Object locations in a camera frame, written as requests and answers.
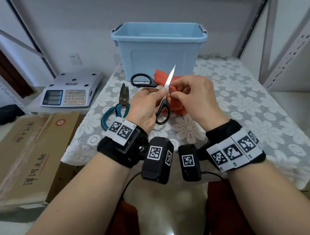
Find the person's right hand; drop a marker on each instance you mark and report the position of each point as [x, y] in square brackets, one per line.
[201, 99]

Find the person's left hand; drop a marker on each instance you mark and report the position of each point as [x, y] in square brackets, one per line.
[143, 106]

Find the person's left thumb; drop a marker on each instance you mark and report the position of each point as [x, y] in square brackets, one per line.
[156, 91]

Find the person's right thumb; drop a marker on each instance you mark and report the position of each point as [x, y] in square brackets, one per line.
[180, 98]

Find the red cloth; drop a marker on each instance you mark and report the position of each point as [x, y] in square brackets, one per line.
[178, 109]

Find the person's right forearm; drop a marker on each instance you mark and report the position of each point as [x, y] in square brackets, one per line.
[268, 201]

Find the person's left forearm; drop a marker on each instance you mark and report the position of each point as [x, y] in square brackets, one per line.
[87, 193]

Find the light blue plastic storage bin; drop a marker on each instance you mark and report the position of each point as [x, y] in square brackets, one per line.
[157, 48]

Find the white lace tablecloth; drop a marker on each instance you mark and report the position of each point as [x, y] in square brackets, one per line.
[254, 104]

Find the white electronic weighing scale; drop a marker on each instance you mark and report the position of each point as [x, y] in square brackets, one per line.
[72, 89]

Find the brown cardboard box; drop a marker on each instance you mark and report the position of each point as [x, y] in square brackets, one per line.
[31, 155]

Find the dark brown wooden door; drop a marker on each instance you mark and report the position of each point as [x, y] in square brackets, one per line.
[12, 77]

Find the black bag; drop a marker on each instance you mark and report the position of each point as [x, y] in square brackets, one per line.
[9, 113]

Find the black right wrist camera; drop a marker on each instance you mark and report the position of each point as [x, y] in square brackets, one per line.
[190, 162]

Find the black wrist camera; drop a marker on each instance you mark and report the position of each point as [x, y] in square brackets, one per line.
[156, 159]
[190, 162]

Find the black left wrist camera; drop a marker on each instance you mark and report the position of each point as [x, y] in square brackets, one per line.
[156, 159]

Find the white wall socket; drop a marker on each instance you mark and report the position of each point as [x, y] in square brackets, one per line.
[75, 58]

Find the grey metal shelf frame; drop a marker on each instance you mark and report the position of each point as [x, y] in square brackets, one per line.
[278, 48]
[26, 41]

